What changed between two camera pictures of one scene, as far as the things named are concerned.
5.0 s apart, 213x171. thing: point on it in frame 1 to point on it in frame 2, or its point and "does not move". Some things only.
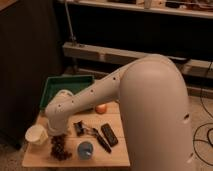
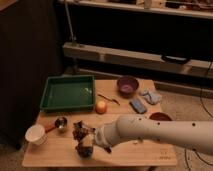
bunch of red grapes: (58, 151) to (80, 130)
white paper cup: (36, 135) does not move
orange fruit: (101, 109) does not move
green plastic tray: (56, 84) does not move
